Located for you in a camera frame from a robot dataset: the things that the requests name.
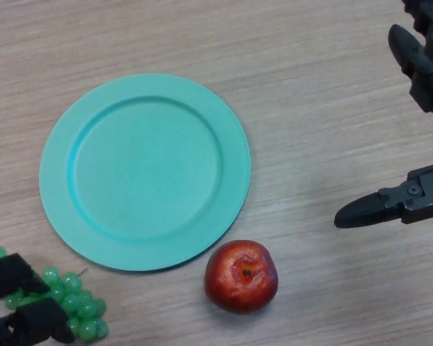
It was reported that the green grapes bunch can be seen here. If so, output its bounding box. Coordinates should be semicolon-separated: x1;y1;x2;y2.
0;246;110;342

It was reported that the green round plate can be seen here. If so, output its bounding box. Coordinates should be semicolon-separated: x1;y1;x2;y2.
38;73;252;272

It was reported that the red apple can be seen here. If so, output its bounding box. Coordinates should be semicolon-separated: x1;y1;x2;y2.
204;239;279;315

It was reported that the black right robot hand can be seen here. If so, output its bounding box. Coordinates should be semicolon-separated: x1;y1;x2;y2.
333;0;433;229

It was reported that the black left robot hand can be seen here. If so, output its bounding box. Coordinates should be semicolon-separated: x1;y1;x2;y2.
0;252;76;346

